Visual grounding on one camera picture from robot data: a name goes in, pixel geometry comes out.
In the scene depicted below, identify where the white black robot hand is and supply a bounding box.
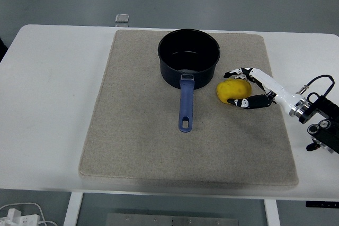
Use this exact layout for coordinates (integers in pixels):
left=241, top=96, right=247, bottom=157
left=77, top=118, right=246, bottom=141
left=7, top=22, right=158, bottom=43
left=224, top=66, right=303, bottom=116

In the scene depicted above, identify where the black table control panel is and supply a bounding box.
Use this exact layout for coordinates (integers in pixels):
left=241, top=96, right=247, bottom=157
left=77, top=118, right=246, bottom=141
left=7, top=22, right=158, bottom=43
left=305, top=200, right=339, bottom=208

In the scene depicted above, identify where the white table leg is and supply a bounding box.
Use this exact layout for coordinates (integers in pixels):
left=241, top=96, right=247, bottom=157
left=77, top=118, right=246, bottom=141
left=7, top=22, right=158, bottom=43
left=63, top=192, right=84, bottom=226
left=263, top=198, right=281, bottom=226

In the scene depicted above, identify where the beige fabric mat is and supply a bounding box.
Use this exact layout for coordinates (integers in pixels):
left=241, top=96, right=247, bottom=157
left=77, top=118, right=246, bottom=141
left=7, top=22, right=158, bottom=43
left=78, top=29, right=299, bottom=190

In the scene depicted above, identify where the small clear square box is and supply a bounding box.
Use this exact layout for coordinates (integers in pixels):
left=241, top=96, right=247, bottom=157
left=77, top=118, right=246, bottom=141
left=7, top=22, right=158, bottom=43
left=114, top=13, right=130, bottom=24

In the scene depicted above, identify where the grey metal plate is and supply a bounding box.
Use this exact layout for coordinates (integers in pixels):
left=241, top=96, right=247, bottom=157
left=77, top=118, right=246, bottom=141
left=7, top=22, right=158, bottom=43
left=105, top=212, right=241, bottom=226

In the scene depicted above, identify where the dark object beside table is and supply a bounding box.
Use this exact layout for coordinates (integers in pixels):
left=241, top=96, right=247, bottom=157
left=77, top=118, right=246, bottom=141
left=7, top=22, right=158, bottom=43
left=0, top=37, right=8, bottom=62

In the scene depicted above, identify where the white power strip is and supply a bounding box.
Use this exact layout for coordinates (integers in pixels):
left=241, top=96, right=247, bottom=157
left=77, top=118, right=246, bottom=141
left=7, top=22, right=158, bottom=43
left=0, top=208, right=40, bottom=226

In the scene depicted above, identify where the blue pot with handle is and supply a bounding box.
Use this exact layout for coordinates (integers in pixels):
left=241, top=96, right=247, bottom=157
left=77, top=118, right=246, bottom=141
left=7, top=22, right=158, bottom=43
left=157, top=28, right=221, bottom=133

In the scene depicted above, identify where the white cable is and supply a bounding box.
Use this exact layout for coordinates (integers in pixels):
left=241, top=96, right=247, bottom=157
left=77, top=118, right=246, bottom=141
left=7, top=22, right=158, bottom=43
left=0, top=202, right=58, bottom=226

